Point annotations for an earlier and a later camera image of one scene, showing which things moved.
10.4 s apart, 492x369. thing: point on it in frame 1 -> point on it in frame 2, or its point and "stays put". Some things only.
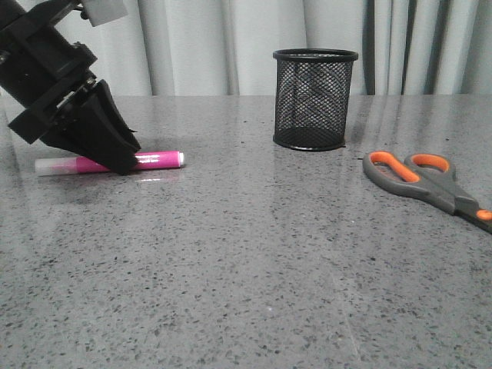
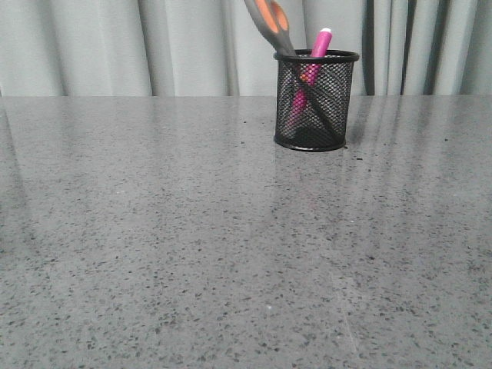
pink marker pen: [78, 165] -> [310, 76]
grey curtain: [227, 47] stays put
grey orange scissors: [430, 176] -> [273, 18]
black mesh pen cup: [313, 89] stays put
